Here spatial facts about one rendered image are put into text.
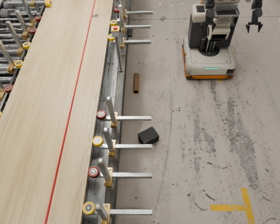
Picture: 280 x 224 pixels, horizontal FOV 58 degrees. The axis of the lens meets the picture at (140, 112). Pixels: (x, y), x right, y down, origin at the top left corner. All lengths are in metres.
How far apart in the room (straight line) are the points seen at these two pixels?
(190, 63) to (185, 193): 1.61
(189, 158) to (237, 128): 0.71
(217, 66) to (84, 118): 1.95
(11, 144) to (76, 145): 0.51
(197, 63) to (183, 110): 0.65
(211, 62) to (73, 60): 1.76
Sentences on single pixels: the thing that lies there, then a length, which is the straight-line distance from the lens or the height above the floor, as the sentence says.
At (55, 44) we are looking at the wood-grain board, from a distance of 2.87.
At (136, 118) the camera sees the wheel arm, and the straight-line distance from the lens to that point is 2.12.
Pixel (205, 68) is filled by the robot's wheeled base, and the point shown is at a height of 0.26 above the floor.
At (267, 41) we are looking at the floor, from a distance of 4.47.
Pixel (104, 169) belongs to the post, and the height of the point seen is 1.08.
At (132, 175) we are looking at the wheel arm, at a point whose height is 0.85.
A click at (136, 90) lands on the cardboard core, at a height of 0.08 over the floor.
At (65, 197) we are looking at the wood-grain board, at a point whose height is 0.90.
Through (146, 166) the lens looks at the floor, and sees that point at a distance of 2.83.
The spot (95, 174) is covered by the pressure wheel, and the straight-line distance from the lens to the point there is 1.86.
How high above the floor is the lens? 2.60
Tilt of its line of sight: 54 degrees down
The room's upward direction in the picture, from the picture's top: 4 degrees counter-clockwise
